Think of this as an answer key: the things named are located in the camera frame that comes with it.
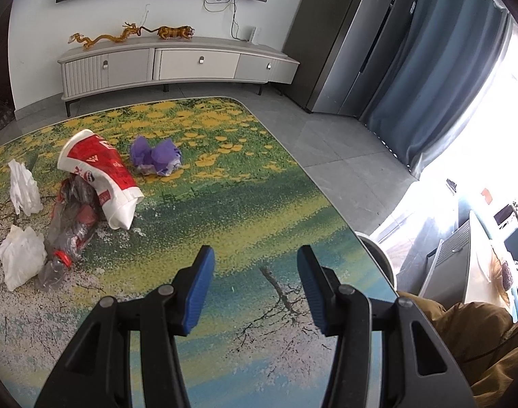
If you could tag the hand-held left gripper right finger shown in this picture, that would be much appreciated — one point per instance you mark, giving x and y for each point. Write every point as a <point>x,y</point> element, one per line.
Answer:
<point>316,293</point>

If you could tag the person's brown jacket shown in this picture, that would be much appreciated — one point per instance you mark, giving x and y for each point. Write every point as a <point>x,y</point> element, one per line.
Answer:
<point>475,340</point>

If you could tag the landscape print tablecloth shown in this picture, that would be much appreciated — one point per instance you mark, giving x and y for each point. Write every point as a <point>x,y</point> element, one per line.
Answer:
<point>242,204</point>

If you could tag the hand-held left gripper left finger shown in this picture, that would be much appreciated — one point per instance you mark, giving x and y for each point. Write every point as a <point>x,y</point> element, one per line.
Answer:
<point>197,289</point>

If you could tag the white power adapter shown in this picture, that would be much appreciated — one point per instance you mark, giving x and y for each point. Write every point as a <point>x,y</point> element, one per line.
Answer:
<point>254,35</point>

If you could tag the grey refrigerator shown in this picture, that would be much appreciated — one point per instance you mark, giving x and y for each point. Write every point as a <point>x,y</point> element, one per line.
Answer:
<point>352,42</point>

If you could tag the golden tiger figurine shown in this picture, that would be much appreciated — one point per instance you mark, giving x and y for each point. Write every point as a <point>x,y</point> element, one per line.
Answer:
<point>174,32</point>

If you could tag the crushed bottle with red cap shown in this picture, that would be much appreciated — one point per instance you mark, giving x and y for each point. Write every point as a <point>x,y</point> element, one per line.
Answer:
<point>74,221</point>

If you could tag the white tissue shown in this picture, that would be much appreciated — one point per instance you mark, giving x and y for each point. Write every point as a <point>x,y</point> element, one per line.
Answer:
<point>21,255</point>
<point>25,187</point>

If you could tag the blue grey curtain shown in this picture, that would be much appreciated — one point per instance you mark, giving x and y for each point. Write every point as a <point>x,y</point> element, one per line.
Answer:
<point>433,72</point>

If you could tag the crushed red and white paper cup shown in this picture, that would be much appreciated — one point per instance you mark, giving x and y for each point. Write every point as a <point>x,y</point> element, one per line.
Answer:
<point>97,165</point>

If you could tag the grey television cabinet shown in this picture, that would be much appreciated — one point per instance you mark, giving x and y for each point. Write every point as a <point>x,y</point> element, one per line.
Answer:
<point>191,66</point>

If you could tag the small purple plastic wrapper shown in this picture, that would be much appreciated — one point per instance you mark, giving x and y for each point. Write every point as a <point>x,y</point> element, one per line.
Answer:
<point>157,155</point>

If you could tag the golden dragon figurine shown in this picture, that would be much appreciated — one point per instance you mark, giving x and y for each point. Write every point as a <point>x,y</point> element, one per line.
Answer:
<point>110,37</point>

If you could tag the dark shoes by door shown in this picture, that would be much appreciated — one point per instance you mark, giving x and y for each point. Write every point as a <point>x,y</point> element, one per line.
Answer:
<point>0,117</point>

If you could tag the white round trash bin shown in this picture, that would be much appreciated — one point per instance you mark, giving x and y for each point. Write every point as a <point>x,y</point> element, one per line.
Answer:
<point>382,259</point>

